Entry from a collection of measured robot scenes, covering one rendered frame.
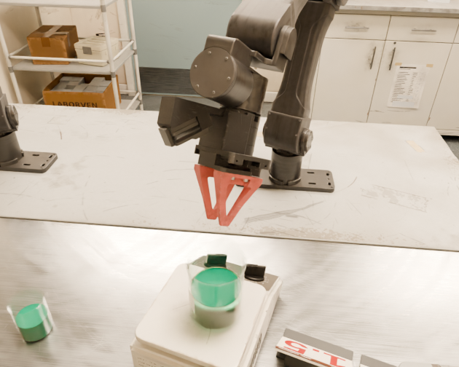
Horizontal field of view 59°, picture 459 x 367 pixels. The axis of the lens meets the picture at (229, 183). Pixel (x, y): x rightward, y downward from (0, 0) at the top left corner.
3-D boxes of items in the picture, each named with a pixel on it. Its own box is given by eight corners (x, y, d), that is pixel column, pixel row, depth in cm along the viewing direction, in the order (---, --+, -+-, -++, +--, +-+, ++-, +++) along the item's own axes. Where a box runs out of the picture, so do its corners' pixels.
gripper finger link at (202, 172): (207, 227, 52) (221, 154, 51) (183, 213, 57) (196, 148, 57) (250, 230, 55) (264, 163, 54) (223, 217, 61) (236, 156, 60)
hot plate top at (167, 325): (181, 264, 53) (180, 259, 53) (268, 290, 50) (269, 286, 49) (131, 339, 44) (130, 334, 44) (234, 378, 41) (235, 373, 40)
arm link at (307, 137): (307, 134, 72) (318, 122, 76) (262, 123, 76) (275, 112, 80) (304, 164, 76) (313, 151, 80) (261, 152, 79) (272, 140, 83)
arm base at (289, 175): (341, 159, 76) (336, 141, 82) (236, 152, 78) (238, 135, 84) (334, 193, 81) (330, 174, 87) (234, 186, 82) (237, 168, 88)
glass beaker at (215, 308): (231, 346, 43) (233, 293, 38) (178, 325, 45) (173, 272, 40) (253, 297, 48) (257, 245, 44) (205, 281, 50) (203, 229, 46)
